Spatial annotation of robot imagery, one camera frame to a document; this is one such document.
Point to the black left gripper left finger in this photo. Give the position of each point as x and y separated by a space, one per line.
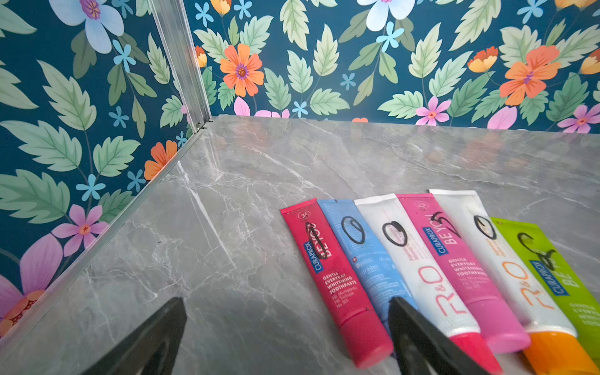
152 348

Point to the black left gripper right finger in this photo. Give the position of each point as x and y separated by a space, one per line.
420 348

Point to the white tube orange cap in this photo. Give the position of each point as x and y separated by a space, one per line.
554 347

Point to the green Curaprox toothpaste tube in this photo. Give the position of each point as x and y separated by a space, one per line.
558 278

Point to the red Curaprox toothpaste tube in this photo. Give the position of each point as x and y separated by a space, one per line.
367 341

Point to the blue toothpaste tube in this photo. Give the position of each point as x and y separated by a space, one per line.
369 259

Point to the pink Curaprox toothpaste tube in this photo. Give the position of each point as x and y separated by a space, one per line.
500 327

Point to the white tube red cap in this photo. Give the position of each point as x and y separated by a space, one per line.
433 293

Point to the aluminium frame post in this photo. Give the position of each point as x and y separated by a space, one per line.
174 29

